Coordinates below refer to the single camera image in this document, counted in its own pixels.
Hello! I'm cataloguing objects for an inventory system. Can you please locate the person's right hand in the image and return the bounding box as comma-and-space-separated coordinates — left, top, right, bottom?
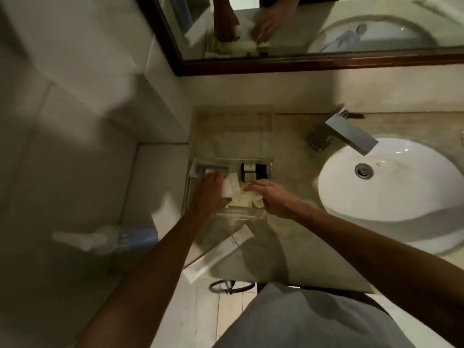
243, 179, 302, 220

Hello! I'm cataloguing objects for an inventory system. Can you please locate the person's left hand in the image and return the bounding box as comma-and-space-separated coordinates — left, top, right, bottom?
191, 172, 232, 218

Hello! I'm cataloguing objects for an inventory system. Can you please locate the small square white packet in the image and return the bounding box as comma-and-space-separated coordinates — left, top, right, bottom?
221, 172, 242, 198

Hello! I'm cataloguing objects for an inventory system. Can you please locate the clear packet with dark comb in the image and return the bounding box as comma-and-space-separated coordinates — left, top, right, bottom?
191, 161, 231, 179

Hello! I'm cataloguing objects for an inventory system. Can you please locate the long cream striped packet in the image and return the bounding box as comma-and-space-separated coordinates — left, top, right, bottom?
224, 193, 254, 209

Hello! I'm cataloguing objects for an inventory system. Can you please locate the small dark toiletry bottle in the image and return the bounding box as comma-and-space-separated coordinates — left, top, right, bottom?
241, 171, 271, 182
240, 162, 271, 173

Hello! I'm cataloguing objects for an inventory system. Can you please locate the transparent tray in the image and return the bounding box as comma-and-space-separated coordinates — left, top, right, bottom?
184, 104, 275, 223

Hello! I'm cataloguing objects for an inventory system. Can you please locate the long white toothbrush packet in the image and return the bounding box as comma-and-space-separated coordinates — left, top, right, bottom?
182, 224, 254, 285

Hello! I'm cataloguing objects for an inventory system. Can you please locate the person's left forearm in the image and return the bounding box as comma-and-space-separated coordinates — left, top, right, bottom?
76, 208, 218, 348

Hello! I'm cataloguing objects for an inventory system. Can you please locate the person's right forearm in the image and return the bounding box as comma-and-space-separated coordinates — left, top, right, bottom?
290, 204, 464, 348

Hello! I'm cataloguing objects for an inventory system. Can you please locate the person's grey shirt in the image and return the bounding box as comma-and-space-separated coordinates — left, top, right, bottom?
214, 282, 418, 348

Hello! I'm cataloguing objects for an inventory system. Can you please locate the chrome square faucet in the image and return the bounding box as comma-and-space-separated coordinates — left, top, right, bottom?
305, 107, 379, 156

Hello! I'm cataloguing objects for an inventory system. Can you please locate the blue spray bottle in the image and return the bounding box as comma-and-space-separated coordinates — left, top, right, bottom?
50, 226, 159, 256

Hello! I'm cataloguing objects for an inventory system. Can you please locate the white sink basin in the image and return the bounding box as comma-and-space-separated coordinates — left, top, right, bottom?
317, 136, 464, 256

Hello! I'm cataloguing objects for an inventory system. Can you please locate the wooden framed mirror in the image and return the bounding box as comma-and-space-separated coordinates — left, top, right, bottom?
134, 0, 464, 76

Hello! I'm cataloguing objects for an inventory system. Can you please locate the chrome towel ring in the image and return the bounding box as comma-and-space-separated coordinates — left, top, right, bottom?
208, 280, 256, 295

